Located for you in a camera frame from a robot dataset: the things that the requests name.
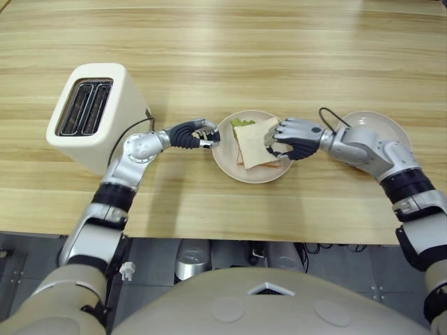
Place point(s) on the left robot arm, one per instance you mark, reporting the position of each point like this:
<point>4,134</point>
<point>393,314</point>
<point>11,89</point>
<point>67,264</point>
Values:
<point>118,174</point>

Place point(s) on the cream toaster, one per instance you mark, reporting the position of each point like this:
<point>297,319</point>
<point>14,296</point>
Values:
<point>115,104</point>

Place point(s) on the robot body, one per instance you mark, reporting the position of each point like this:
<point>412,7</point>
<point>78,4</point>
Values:
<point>272,310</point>

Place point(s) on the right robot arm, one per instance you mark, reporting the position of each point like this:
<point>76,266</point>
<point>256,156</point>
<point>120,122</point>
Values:
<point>391,157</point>

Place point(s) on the bread slice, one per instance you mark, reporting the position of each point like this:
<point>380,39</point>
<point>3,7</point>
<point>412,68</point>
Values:
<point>240,158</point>
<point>251,146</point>

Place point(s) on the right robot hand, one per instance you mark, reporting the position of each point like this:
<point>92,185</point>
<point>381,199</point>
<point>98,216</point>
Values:
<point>300,136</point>

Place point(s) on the beige round plate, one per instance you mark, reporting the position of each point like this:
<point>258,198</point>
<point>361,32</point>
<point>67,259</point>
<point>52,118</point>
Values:
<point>227,160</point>

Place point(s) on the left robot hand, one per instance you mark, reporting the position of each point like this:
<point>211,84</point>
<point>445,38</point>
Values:
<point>183,134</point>

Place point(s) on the white round plate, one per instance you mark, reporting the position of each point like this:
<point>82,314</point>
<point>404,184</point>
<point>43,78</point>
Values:
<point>377,122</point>

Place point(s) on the green lettuce leaf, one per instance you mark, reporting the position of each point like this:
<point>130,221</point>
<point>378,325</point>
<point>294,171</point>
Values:
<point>241,122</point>

